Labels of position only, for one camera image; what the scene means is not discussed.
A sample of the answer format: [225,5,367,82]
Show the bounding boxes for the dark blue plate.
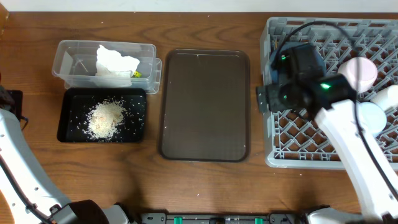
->
[270,42,326,84]

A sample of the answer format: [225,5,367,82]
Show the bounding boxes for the pink white bowl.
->
[338,57,377,93]

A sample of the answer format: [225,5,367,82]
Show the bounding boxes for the light blue bowl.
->
[358,102,387,138]

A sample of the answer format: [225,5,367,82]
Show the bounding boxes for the white paper cup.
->
[371,85,398,111]

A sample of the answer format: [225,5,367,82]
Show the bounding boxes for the yellow green snack wrapper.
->
[132,71,142,78]

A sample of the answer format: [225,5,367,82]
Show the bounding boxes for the white napkin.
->
[94,45,140,88]

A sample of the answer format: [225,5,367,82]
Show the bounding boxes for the rice leftovers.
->
[70,96,146,141]

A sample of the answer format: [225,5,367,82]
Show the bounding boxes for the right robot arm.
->
[257,42,397,223]

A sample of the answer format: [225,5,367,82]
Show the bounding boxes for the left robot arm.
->
[1,109,133,224]

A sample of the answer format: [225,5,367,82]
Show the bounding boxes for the grey plastic dishwasher rack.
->
[260,17,397,170]

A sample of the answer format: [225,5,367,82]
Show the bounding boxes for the dark brown serving tray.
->
[158,49,251,162]

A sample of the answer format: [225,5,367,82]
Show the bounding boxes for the black plastic tray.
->
[57,88,147,142]

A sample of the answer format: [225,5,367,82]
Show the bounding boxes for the clear plastic bin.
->
[52,40,162,94]

